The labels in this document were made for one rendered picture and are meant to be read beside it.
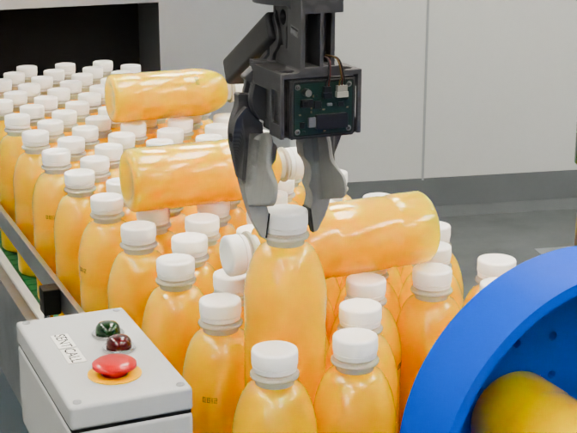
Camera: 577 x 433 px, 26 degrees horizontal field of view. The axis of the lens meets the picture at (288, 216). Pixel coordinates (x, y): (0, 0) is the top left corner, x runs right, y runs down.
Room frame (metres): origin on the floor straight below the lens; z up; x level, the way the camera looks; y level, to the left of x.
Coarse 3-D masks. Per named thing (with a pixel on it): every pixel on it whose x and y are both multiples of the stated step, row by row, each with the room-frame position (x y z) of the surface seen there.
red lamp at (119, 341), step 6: (114, 336) 0.99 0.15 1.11; (120, 336) 0.99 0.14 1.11; (126, 336) 1.00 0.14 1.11; (108, 342) 0.99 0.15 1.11; (114, 342) 0.99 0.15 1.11; (120, 342) 0.99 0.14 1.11; (126, 342) 0.99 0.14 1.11; (108, 348) 0.99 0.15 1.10; (114, 348) 0.98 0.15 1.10; (120, 348) 0.98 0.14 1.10; (126, 348) 0.99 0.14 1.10
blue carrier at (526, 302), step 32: (544, 256) 0.85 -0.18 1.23; (576, 256) 0.84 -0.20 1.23; (512, 288) 0.82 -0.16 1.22; (544, 288) 0.80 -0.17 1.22; (576, 288) 0.80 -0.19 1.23; (480, 320) 0.80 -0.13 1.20; (512, 320) 0.79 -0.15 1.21; (544, 320) 0.85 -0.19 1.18; (576, 320) 0.86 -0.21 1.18; (448, 352) 0.80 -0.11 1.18; (480, 352) 0.78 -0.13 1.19; (512, 352) 0.84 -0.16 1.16; (544, 352) 0.85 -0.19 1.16; (576, 352) 0.86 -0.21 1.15; (416, 384) 0.81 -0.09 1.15; (448, 384) 0.78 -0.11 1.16; (480, 384) 0.77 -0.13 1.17; (576, 384) 0.86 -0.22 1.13; (416, 416) 0.79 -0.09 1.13; (448, 416) 0.77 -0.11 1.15
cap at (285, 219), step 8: (272, 208) 1.04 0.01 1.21; (280, 208) 1.04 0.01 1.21; (288, 208) 1.04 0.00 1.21; (296, 208) 1.04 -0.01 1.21; (304, 208) 1.04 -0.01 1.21; (272, 216) 1.02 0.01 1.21; (280, 216) 1.02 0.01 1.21; (288, 216) 1.02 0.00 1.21; (296, 216) 1.02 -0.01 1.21; (304, 216) 1.02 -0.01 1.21; (272, 224) 1.02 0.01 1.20; (280, 224) 1.02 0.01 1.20; (288, 224) 1.02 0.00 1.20; (296, 224) 1.02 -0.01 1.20; (304, 224) 1.02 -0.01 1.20; (272, 232) 1.02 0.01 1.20; (280, 232) 1.02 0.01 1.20; (288, 232) 1.02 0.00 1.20; (296, 232) 1.02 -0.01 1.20; (304, 232) 1.03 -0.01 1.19
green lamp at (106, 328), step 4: (104, 320) 1.03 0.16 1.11; (108, 320) 1.03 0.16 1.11; (112, 320) 1.03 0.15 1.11; (100, 324) 1.02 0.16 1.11; (104, 324) 1.02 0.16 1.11; (108, 324) 1.02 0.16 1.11; (112, 324) 1.02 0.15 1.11; (116, 324) 1.03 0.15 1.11; (96, 328) 1.02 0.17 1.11; (100, 328) 1.02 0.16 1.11; (104, 328) 1.02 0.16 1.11; (108, 328) 1.02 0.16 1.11; (112, 328) 1.02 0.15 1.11; (116, 328) 1.02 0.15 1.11; (96, 332) 1.02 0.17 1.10; (100, 332) 1.02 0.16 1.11; (104, 332) 1.02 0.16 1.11; (108, 332) 1.02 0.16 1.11; (112, 332) 1.02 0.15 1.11; (116, 332) 1.02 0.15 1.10; (104, 336) 1.02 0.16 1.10; (108, 336) 1.02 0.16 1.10
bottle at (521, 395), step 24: (504, 384) 0.82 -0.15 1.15; (528, 384) 0.81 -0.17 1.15; (552, 384) 0.82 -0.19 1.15; (480, 408) 0.81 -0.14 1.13; (504, 408) 0.80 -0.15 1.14; (528, 408) 0.78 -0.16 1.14; (552, 408) 0.77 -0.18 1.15; (576, 408) 0.77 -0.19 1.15; (480, 432) 0.81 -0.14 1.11; (504, 432) 0.78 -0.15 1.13; (528, 432) 0.76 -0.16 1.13; (552, 432) 0.75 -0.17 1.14; (576, 432) 0.74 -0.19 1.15
